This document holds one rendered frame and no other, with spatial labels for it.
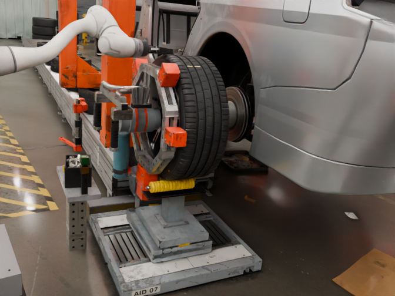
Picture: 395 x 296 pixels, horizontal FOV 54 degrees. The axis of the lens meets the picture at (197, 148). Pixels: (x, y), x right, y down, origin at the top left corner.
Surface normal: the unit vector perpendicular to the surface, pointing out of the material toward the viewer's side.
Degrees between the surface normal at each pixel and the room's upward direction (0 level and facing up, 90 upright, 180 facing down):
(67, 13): 90
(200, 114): 72
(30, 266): 0
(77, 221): 90
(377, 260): 12
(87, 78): 90
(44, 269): 0
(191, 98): 59
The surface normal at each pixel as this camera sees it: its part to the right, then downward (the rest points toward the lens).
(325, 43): -0.89, 0.06
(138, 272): 0.10, -0.94
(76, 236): 0.44, 0.33
